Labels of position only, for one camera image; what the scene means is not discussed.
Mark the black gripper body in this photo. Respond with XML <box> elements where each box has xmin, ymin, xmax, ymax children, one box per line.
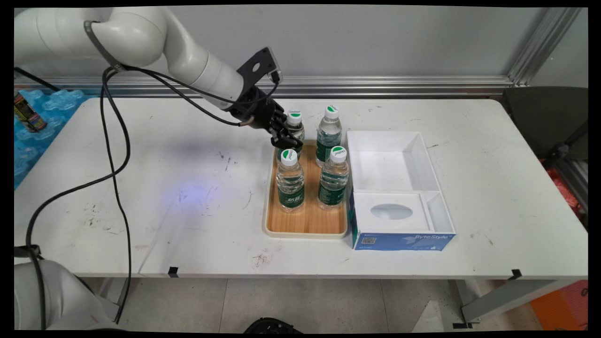
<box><xmin>230</xmin><ymin>86</ymin><xmax>282</xmax><ymax>130</ymax></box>

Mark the clear Cestbon water bottle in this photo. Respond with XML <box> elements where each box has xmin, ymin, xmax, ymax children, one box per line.
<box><xmin>276</xmin><ymin>149</ymin><xmax>305</xmax><ymax>213</ymax></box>
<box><xmin>318</xmin><ymin>146</ymin><xmax>349</xmax><ymax>210</ymax></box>
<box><xmin>316</xmin><ymin>105</ymin><xmax>342</xmax><ymax>168</ymax></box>
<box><xmin>277</xmin><ymin>110</ymin><xmax>306</xmax><ymax>162</ymax></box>

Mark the bamboo tray with cream rim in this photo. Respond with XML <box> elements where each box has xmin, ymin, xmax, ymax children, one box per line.
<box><xmin>263</xmin><ymin>138</ymin><xmax>349</xmax><ymax>240</ymax></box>

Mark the white blue ByteDance gift box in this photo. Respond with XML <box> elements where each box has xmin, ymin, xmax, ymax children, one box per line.
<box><xmin>346</xmin><ymin>131</ymin><xmax>456</xmax><ymax>251</ymax></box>

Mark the white insert with oval hole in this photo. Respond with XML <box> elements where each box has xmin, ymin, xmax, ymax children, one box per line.
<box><xmin>353</xmin><ymin>192</ymin><xmax>430</xmax><ymax>233</ymax></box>

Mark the round black object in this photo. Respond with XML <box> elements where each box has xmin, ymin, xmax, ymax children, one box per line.
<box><xmin>244</xmin><ymin>317</ymin><xmax>303</xmax><ymax>335</ymax></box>

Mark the blue wrapped bottle pack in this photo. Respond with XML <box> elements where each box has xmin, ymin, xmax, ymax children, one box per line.
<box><xmin>14</xmin><ymin>89</ymin><xmax>90</xmax><ymax>188</ymax></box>

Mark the printed drink can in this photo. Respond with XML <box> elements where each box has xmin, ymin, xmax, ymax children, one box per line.
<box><xmin>13</xmin><ymin>92</ymin><xmax>47</xmax><ymax>133</ymax></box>

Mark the dark grey chair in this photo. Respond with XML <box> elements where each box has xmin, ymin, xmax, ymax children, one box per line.
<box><xmin>502</xmin><ymin>86</ymin><xmax>588</xmax><ymax>160</ymax></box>

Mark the white table leg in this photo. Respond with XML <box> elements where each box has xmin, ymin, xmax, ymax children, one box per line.
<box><xmin>453</xmin><ymin>279</ymin><xmax>578</xmax><ymax>329</ymax></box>

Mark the red bag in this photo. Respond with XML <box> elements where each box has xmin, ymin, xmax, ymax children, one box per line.
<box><xmin>540</xmin><ymin>160</ymin><xmax>583</xmax><ymax>216</ymax></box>

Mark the orange box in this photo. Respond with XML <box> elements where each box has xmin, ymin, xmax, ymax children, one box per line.
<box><xmin>531</xmin><ymin>280</ymin><xmax>588</xmax><ymax>331</ymax></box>

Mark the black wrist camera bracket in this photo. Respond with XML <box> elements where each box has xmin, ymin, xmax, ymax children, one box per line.
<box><xmin>236</xmin><ymin>47</ymin><xmax>283</xmax><ymax>87</ymax></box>

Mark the long aluminium frame rail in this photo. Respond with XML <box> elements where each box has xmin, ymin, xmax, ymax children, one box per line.
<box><xmin>14</xmin><ymin>75</ymin><xmax>515</xmax><ymax>98</ymax></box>

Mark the slanted aluminium frame post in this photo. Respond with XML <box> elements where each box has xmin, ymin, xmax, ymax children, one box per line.
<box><xmin>507</xmin><ymin>7</ymin><xmax>583</xmax><ymax>87</ymax></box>

